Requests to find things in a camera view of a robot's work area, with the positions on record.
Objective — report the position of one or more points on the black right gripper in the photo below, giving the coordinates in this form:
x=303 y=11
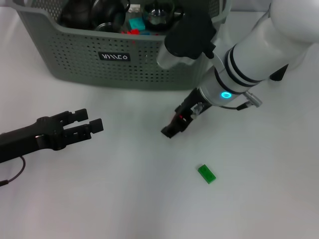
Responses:
x=190 y=107

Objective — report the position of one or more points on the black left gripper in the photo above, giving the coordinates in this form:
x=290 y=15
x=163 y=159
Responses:
x=27 y=142

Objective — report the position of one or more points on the orange-red wedge brick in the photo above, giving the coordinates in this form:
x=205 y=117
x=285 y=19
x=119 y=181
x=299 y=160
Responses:
x=125 y=32

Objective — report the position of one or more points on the blue square brick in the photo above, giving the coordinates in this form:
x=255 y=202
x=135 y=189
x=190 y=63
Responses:
x=147 y=33

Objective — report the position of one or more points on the cyan square brick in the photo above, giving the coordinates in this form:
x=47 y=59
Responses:
x=136 y=23

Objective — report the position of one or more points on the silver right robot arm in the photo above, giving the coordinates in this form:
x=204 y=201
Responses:
x=261 y=49

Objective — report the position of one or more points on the grey perforated storage bin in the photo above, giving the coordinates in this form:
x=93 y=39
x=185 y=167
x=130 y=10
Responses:
x=99 y=74

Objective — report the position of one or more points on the green rectangular brick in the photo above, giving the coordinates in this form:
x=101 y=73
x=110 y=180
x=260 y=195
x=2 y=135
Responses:
x=207 y=174

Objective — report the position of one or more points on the black ceramic teapot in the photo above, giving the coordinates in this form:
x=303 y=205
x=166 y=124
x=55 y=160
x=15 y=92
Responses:
x=74 y=15

